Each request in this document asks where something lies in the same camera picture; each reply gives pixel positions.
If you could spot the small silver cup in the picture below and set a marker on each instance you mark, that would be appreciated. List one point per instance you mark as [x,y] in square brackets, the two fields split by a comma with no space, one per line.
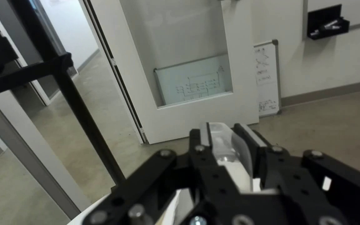
[225,142]

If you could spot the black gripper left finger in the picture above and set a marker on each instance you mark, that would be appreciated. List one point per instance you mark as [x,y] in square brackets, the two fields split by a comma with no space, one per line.
[206,167]

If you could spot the whiteboard behind window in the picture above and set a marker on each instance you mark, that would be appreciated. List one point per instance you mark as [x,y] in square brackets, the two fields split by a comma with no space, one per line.
[196,83]

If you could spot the black wall tray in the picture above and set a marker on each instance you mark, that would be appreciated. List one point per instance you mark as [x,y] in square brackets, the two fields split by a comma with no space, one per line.
[312,27]

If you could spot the black tripod pole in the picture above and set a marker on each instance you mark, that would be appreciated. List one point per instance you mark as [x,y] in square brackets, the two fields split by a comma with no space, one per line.
[83,120]

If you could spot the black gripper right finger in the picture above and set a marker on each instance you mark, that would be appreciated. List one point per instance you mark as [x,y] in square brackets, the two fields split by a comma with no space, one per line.
[265,167]

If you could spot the small leaning whiteboard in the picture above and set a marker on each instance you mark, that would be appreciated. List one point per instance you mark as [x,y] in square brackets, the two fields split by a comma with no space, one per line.
[266,79]

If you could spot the gray door frame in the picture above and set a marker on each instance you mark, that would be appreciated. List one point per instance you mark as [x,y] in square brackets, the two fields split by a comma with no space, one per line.
[30,163]

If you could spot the white door with window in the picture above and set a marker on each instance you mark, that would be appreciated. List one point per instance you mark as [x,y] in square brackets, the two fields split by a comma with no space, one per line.
[187,119]

